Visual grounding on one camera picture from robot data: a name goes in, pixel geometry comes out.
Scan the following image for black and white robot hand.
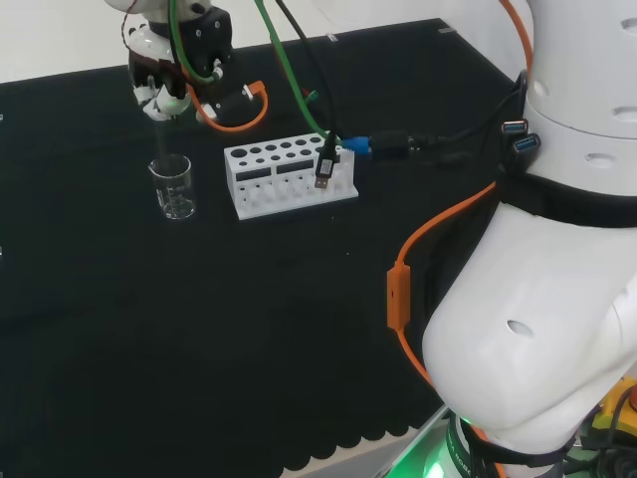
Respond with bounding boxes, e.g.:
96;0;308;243
126;21;194;124

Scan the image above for clear glass rod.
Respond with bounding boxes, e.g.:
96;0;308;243
153;118;170;173

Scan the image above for clear glass beaker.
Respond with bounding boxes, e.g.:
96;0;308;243
147;153;198;222

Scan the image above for white test tube rack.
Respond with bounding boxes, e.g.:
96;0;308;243
222;132;361;222

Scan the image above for black bench cloth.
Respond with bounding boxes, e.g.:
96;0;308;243
0;18;529;478

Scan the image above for black USB hub blue ports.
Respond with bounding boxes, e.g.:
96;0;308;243
499;119;543;163

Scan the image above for yellow stop button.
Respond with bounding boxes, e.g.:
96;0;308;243
590;376;637;435

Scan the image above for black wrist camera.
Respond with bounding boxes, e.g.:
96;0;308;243
176;6;256;125

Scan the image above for black USB cable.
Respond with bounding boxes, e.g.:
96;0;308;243
274;0;340;192

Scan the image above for green cable with blue plug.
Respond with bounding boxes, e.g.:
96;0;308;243
167;0;372;157

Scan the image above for black cable coupler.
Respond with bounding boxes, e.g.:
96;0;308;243
369;129;472;168

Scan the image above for orange cable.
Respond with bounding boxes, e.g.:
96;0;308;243
186;0;536;478

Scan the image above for grey base plate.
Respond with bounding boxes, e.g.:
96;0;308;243
280;401;455;478

